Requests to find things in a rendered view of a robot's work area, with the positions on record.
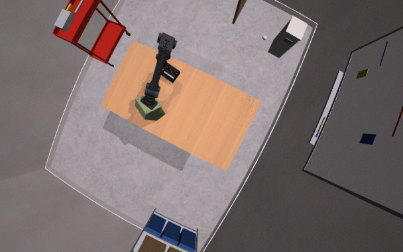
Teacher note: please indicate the black control desk with knobs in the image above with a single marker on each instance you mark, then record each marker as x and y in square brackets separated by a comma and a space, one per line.
[171, 73]

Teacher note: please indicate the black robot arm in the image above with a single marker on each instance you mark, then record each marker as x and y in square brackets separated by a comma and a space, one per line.
[152, 89]

